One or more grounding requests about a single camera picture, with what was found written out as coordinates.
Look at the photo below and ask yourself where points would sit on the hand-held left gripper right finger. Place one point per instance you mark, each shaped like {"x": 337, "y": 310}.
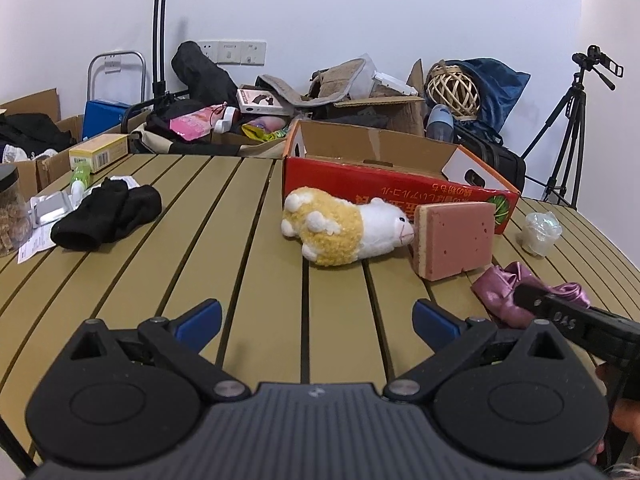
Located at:
{"x": 435, "y": 325}

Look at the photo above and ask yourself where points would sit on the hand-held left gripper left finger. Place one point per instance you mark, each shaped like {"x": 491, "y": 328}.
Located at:
{"x": 200, "y": 322}

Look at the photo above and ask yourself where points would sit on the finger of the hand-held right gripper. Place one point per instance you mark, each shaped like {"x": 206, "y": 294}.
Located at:
{"x": 530, "y": 297}

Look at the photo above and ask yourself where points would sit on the pink satin pouch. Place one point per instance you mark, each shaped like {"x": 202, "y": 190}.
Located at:
{"x": 500, "y": 290}

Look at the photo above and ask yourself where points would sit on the clear plastic cup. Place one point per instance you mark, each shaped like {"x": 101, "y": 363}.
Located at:
{"x": 540, "y": 237}

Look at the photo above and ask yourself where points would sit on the pink cake shaped sponge block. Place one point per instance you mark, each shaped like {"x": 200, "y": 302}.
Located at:
{"x": 455, "y": 237}

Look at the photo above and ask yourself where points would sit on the yellow white plush sheep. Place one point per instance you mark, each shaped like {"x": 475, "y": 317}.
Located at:
{"x": 340, "y": 230}

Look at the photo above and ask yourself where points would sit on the person's right hand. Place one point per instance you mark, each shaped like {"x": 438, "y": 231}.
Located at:
{"x": 627, "y": 412}

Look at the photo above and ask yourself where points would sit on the tan slatted folding table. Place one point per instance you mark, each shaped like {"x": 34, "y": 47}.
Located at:
{"x": 225, "y": 260}

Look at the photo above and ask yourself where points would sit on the black suitcase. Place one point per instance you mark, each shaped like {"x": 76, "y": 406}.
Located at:
{"x": 500, "y": 160}

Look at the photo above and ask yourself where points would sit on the black cloth gloves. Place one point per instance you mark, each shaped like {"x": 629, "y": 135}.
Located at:
{"x": 105, "y": 215}

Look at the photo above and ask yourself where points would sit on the red cardboard box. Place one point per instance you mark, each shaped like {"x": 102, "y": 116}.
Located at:
{"x": 350, "y": 180}

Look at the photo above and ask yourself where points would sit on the white paper slip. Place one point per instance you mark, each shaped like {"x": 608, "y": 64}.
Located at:
{"x": 35, "y": 247}

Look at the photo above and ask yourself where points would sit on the small green white bottle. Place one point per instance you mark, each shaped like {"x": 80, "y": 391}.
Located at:
{"x": 80, "y": 177}

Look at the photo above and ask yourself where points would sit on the silver blister pack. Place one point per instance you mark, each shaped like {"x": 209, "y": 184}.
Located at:
{"x": 50, "y": 207}

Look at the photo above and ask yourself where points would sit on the black tripod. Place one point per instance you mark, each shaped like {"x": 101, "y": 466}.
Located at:
{"x": 575, "y": 110}

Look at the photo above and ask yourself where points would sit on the blue water bottle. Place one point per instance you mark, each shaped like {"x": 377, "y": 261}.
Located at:
{"x": 440, "y": 125}

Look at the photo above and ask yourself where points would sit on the cream yellow carton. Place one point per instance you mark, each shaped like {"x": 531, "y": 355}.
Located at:
{"x": 97, "y": 152}

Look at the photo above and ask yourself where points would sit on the pink packet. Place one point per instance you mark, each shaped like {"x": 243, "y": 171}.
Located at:
{"x": 192, "y": 124}

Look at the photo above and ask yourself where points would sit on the yellow green packet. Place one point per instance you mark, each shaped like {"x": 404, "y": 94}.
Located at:
{"x": 260, "y": 132}

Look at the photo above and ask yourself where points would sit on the dark blue velvet bag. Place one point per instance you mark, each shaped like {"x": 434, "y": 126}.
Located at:
{"x": 495, "y": 90}

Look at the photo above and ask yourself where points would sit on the clear jar with black lid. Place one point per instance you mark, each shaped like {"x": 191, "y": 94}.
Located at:
{"x": 12, "y": 220}

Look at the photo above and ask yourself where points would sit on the open brown cardboard box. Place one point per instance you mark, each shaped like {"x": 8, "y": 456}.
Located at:
{"x": 395, "y": 112}

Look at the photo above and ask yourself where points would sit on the woven wicker ball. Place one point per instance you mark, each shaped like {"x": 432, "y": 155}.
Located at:
{"x": 452, "y": 90}

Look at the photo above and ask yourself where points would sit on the blue box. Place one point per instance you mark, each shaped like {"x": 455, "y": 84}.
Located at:
{"x": 102, "y": 117}

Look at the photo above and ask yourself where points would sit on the white pink small box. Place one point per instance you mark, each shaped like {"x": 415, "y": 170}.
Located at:
{"x": 260, "y": 101}

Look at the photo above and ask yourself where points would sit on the white plastic tray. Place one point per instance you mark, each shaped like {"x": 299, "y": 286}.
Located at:
{"x": 392, "y": 82}

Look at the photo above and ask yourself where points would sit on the black fabric bag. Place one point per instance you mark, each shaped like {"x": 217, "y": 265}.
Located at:
{"x": 205, "y": 72}

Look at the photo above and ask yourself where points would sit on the black clothes pile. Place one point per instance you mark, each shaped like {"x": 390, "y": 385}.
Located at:
{"x": 30, "y": 130}

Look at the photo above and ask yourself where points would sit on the beige grey cloth bag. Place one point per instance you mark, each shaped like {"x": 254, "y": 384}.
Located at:
{"x": 340, "y": 77}

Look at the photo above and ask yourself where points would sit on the white wall sockets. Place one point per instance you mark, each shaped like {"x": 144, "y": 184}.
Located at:
{"x": 250, "y": 52}

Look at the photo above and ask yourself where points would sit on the silver folding metal frame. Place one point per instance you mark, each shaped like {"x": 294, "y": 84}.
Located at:
{"x": 117, "y": 53}

